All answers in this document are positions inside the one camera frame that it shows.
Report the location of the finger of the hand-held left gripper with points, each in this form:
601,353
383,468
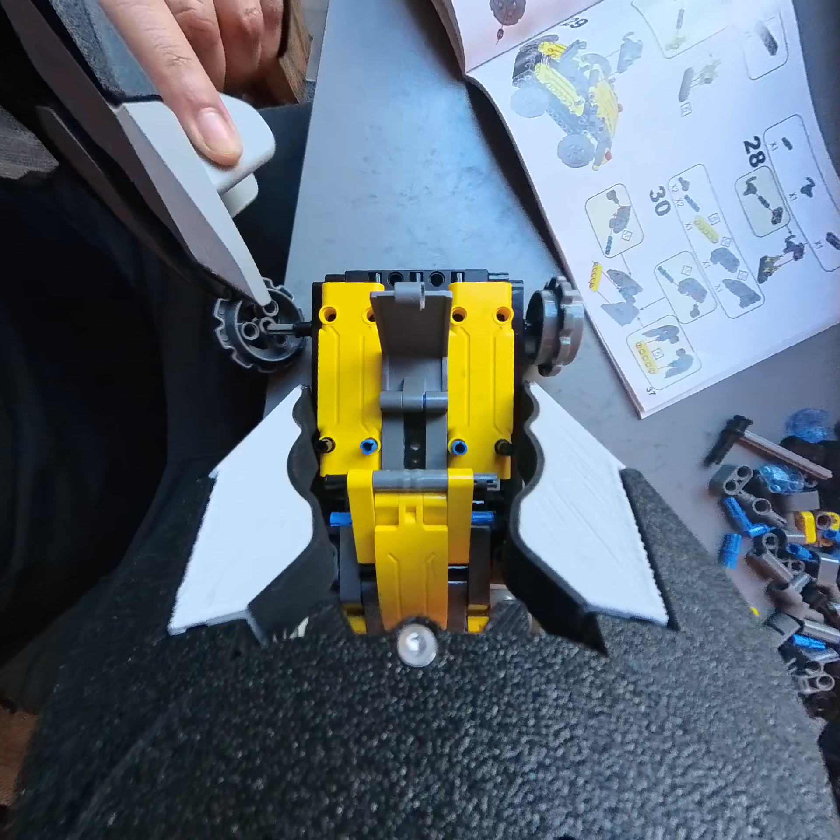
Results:
130,197
190,190

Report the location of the white instruction booklet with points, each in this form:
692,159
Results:
656,164

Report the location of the person's left hand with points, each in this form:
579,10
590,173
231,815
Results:
190,65

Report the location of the yellow toy brick vehicle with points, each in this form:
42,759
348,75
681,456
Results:
341,367

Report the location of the grey desk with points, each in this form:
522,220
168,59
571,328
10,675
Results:
407,164

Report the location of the grey toy wheel hub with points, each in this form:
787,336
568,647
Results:
249,348

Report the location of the grey gear wheel part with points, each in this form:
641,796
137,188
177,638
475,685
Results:
564,328

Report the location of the brown axle with black connector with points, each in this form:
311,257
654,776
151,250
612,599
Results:
774,449

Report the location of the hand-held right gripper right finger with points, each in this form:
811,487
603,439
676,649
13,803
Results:
584,525

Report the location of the pile of toy brick parts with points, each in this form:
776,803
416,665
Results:
774,558

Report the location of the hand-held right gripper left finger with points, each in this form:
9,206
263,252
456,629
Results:
256,525

